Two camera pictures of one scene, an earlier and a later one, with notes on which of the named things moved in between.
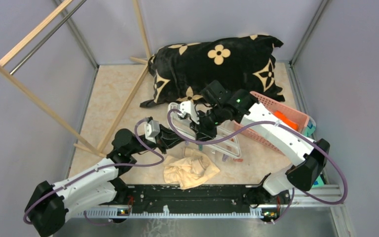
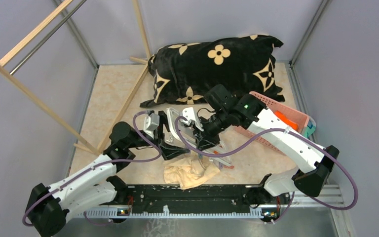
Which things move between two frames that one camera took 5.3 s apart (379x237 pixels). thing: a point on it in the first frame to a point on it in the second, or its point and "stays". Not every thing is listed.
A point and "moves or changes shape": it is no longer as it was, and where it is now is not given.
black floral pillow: x=182 y=71 stays
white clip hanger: x=189 y=139 moves or changes shape
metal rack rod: x=19 y=64 stays
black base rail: x=218 y=200 stays
